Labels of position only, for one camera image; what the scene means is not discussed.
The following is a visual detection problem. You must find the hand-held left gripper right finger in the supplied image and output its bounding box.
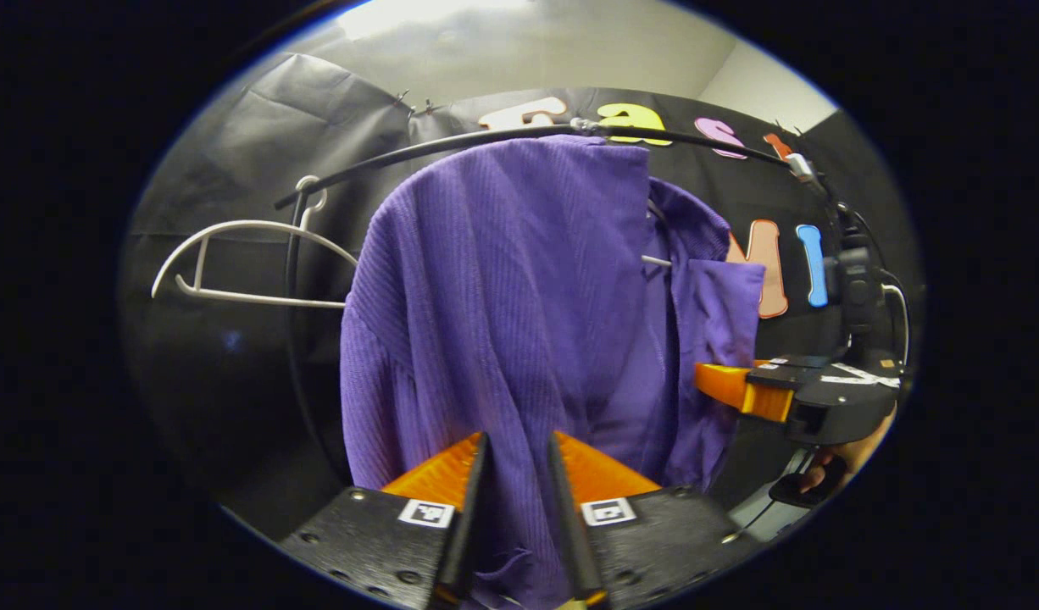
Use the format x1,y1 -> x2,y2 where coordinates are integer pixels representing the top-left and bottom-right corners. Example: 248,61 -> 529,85
547,430 -> 762,610

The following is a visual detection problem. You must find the purple knit shirt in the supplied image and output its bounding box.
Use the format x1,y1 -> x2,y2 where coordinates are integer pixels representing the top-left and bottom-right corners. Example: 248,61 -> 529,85
340,136 -> 768,610

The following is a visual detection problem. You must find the white plastic hanger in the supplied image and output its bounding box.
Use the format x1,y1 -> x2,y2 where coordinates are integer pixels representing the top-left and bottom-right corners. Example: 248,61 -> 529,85
570,117 -> 675,269
151,175 -> 359,308

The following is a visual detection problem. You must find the black clothes rail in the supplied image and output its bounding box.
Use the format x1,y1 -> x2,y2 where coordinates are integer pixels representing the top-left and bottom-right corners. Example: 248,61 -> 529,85
274,121 -> 851,488

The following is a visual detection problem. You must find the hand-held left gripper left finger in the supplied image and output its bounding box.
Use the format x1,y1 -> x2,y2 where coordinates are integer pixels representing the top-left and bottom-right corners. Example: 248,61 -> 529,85
280,432 -> 491,610

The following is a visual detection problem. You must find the black backdrop cloth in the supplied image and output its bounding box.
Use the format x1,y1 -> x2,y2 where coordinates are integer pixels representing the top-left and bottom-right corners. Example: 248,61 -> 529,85
117,53 -> 923,543

